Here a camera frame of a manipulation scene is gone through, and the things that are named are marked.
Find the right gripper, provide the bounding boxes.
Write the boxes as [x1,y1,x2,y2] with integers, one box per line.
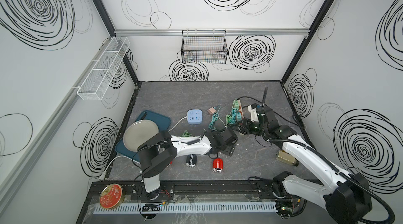
[234,118,267,137]

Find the teal cable pink charger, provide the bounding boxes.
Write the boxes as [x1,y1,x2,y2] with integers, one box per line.
[208,105,221,131]

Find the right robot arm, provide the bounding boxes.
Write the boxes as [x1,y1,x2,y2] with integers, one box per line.
[246,103,396,224]

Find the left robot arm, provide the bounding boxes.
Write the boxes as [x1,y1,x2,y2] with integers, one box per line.
[135,128,238,194]

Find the beige power strip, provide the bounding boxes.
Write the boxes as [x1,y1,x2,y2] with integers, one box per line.
[232,99,244,122]

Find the teal charger on beige strip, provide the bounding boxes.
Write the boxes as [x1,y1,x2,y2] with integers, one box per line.
[236,112,242,122]

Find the blue power strip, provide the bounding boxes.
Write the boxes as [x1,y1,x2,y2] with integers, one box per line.
[187,109,203,125]

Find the teal plastic tray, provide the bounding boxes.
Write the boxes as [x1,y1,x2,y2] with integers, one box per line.
[115,110,171,158]

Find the round grey plate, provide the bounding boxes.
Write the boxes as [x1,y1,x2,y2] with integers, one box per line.
[123,120,159,152]

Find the red round tin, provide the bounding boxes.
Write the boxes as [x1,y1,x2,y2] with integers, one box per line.
[99,184,124,209]

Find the black power cord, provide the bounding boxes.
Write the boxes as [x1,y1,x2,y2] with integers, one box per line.
[240,96,303,128]

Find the white power cord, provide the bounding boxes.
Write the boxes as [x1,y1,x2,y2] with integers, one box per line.
[168,116,188,132]

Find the white slotted cable duct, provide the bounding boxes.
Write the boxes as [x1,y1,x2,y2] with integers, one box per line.
[93,202,278,214]

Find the black wire wall basket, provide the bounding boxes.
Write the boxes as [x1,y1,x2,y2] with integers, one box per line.
[181,29,228,64]

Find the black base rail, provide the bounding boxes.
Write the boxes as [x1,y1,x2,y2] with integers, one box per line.
[86,179,277,201]

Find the white wire wall shelf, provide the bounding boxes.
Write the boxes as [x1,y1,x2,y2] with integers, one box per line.
[77,37,130,101]

